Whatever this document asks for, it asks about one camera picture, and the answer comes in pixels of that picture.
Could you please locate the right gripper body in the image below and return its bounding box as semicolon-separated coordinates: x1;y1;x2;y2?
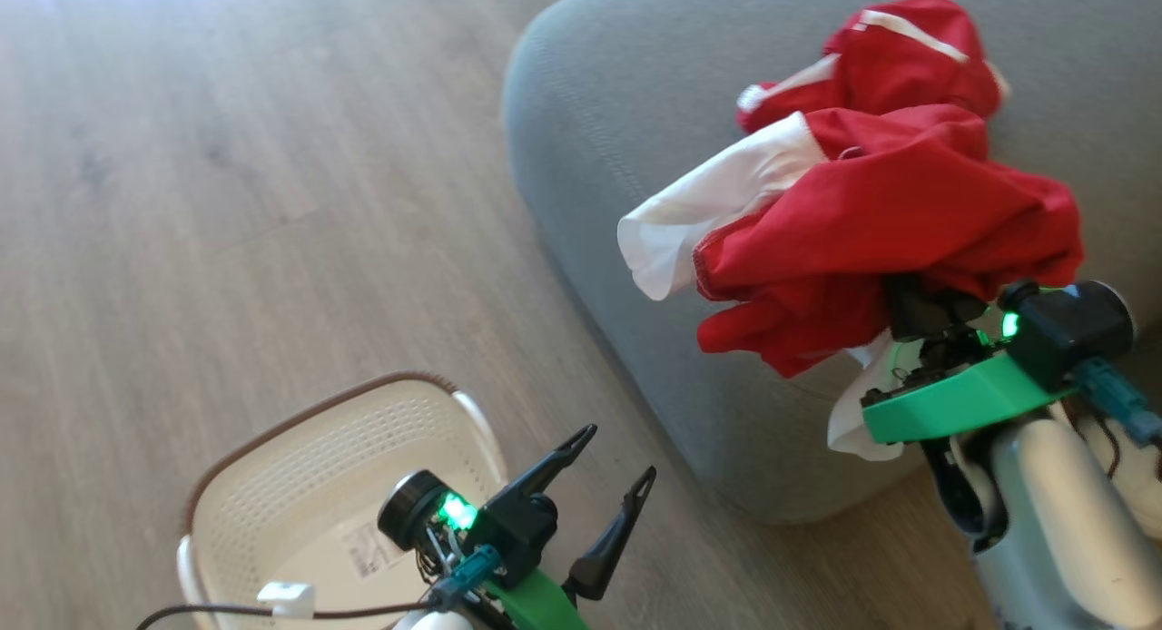
861;274;1074;446

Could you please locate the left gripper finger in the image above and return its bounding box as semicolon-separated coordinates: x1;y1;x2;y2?
505;423;599;506
563;466;657;603

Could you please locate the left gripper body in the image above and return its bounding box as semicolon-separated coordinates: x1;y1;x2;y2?
418;487;589;630

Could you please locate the red garment with white panel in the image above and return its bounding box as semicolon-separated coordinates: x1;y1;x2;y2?
617;103;1085;462

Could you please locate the red garment with white stripes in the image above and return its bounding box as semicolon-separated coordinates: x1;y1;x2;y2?
736;0;1012;135

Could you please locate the cream plastic laundry basket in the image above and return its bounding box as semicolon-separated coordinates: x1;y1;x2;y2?
175;371;509;630

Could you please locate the grey sofa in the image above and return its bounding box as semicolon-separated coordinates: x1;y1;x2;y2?
501;0;1162;525

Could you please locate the teal cable plug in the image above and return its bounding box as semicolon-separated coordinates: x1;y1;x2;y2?
427;545;502;610
1074;356;1162;448

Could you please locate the white cable connector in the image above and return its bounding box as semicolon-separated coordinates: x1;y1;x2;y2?
257;582;316;621

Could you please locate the thin black cable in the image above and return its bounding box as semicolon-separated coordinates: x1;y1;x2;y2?
136;599;438;630

